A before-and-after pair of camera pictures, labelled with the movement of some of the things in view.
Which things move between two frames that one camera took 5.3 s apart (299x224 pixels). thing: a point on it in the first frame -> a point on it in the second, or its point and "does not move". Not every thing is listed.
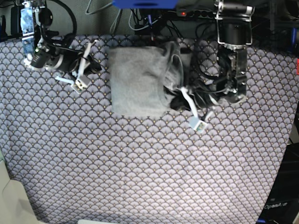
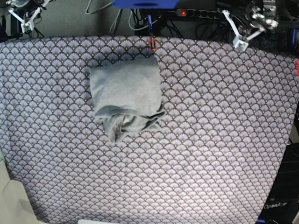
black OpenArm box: x=282 y=206 does not move
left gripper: x=71 y=60 -> x=28 y=21
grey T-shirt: x=138 y=77 -> x=127 y=96
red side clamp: x=297 y=66 does not move
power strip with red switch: x=195 y=13 does not move
